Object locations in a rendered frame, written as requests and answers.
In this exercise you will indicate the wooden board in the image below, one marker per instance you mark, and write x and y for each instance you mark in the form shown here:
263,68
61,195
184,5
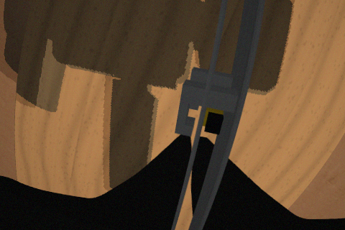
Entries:
99,84

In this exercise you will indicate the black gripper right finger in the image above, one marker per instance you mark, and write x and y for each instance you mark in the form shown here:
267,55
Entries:
240,204

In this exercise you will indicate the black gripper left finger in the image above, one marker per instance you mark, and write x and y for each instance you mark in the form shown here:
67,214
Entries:
147,201

